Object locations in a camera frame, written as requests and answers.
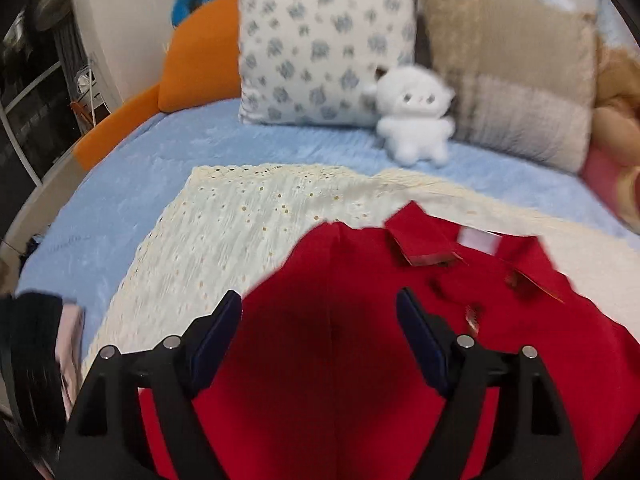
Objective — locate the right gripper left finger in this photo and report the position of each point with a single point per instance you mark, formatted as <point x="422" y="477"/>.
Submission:
<point x="130" y="400"/>

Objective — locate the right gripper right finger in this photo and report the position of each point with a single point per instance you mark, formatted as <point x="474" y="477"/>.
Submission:
<point x="529" y="437"/>

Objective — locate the red knit sweater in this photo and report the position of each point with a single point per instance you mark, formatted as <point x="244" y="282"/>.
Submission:
<point x="320" y="383"/>

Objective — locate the folded black garment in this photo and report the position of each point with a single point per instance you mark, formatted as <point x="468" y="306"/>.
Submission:
<point x="29" y="326"/>

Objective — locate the folded pink garment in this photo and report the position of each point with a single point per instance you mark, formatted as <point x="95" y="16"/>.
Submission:
<point x="67" y="353"/>

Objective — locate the light blue quilted mattress pad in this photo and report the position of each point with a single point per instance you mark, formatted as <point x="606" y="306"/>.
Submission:
<point x="91" y="243"/>

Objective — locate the cream daisy lace blanket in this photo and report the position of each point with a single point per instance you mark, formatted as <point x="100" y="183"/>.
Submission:
<point x="230" y="226"/>

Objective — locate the pink bear face cushion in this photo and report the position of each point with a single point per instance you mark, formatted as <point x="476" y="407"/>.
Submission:
<point x="615" y="186"/>

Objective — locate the brown plush bear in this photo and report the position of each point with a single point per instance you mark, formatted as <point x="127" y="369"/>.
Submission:
<point x="615" y="116"/>

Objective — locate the small white plush toy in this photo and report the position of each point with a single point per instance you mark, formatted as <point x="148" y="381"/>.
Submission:
<point x="412" y="103"/>

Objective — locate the beige patchwork pillow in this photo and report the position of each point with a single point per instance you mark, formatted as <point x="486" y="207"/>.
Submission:
<point x="524" y="73"/>

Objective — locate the white blue floral pillow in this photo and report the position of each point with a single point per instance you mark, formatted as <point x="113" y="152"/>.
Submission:
<point x="309" y="62"/>

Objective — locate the orange round bed frame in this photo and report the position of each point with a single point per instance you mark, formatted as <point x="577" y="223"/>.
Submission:
<point x="201" y="67"/>

